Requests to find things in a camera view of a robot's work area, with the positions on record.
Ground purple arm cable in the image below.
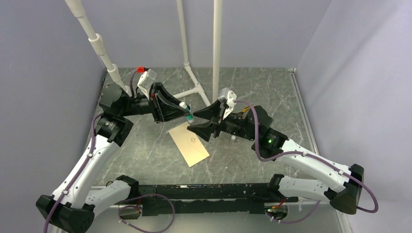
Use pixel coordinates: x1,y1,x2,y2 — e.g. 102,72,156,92
42,69,139,233
235,100,379,225

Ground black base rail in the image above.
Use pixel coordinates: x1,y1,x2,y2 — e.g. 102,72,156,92
106,182,298,216

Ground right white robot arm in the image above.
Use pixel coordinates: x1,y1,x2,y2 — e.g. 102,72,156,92
187,100,364,215

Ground tan paper envelope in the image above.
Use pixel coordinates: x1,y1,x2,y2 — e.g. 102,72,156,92
169,122,209,167

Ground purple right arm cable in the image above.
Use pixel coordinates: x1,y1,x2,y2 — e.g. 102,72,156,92
235,100,379,225

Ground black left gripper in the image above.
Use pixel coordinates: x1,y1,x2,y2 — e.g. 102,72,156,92
120,82,189,123

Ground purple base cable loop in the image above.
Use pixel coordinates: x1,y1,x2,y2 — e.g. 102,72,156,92
118,194,175,233

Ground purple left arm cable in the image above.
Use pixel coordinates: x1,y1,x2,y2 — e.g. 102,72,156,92
42,69,139,233

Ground white PVC pipe frame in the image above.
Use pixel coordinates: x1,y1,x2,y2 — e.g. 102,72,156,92
65,0,223,103

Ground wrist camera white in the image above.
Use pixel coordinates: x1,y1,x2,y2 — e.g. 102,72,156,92
137,67,157,98
218,87,237,119

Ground white green glue stick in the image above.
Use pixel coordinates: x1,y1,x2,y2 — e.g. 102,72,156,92
179,101,194,124

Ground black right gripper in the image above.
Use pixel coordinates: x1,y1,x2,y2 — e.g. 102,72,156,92
188,100,257,141

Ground yellow handled pliers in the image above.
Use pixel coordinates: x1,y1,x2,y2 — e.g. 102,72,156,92
240,107,250,115

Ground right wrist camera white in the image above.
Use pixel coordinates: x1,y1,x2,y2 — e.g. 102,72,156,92
218,87,237,119

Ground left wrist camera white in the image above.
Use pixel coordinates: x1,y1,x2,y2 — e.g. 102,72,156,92
137,67,157,98

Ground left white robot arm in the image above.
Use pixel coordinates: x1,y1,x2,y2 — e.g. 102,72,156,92
36,83,190,233

